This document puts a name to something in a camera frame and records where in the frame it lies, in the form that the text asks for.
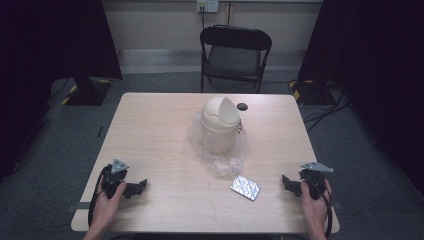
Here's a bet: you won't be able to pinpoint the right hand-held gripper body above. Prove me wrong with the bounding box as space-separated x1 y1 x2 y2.
298 161 335 201

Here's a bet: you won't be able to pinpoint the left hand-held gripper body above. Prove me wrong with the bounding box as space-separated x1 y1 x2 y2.
100 158 135 199

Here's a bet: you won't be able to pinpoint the person's right hand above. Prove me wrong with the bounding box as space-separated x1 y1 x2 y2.
300 179 333 233

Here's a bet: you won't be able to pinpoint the person's left hand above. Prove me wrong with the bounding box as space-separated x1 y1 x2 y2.
90 179 128 232

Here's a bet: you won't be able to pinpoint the silver foil blister pack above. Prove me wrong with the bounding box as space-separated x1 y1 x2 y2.
230 174 261 202

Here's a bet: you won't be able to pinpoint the clear plastic bag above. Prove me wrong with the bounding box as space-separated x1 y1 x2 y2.
186 111 248 178

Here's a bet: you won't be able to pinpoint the striped black stand base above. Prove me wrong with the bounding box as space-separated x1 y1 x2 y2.
288 79 336 107
60 77 113 107

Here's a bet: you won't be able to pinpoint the cream swing-lid trash can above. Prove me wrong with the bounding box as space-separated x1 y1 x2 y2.
199 96 242 156

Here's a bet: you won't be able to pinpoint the black curtain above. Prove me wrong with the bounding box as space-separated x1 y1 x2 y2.
0 0 123 181
297 0 424 198

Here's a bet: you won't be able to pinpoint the black folding chair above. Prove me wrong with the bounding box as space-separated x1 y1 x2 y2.
199 24 273 94

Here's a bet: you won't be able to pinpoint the right hand-held gripper cable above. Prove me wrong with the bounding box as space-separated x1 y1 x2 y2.
320 184 334 240

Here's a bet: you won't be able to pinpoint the hand-held gripper cable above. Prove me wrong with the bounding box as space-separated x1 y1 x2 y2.
320 184 334 240
87 169 105 229

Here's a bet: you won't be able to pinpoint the left hand-held gripper cable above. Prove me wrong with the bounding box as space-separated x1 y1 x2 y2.
87 169 105 229

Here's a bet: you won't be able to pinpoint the black floor cables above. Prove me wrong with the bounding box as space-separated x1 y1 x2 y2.
302 81 350 134

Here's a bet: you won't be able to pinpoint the white wall outlet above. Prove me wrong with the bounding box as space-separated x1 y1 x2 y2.
196 0 220 14

